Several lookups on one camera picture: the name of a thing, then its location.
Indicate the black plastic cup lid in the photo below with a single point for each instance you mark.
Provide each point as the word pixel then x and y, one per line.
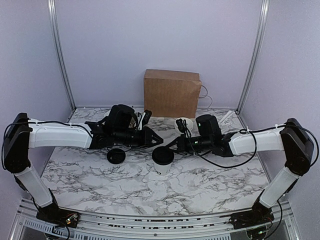
pixel 116 156
pixel 162 156

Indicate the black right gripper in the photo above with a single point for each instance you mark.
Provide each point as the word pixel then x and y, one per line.
pixel 182 144

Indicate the aluminium frame post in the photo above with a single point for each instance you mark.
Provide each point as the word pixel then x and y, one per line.
pixel 261 27
pixel 59 52

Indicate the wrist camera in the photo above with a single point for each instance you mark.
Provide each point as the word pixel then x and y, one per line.
pixel 206 124
pixel 120 116

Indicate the left aluminium frame post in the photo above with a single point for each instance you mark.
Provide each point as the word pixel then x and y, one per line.
pixel 59 52

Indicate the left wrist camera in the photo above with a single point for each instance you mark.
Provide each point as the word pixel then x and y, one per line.
pixel 120 116

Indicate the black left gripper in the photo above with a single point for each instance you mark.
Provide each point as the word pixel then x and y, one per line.
pixel 146 138

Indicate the aluminium front rail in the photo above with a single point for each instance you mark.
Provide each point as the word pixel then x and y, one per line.
pixel 280 225

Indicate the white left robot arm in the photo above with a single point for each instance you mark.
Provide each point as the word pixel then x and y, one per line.
pixel 26 134

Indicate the brown paper takeout bag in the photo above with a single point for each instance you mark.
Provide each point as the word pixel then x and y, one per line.
pixel 172 94

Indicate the white paper coffee cup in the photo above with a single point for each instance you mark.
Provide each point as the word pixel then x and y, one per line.
pixel 161 169

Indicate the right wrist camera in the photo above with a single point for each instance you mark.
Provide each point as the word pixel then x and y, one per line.
pixel 206 124

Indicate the white paper cup stack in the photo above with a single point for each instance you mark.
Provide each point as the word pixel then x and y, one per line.
pixel 189 124

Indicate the white wrapped stirrer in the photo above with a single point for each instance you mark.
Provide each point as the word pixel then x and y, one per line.
pixel 228 119

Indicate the right aluminium frame post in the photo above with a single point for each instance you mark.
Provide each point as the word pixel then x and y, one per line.
pixel 261 27

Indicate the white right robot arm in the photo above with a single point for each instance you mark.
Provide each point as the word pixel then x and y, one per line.
pixel 296 144

